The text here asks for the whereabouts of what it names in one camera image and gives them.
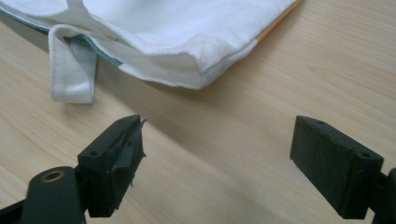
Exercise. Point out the white cloth tote bag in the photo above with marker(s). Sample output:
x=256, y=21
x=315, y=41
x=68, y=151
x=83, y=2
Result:
x=162, y=34

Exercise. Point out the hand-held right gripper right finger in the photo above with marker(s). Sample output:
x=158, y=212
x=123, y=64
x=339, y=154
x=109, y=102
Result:
x=333, y=165

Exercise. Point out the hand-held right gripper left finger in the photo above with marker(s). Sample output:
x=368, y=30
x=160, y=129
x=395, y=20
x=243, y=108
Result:
x=107, y=168

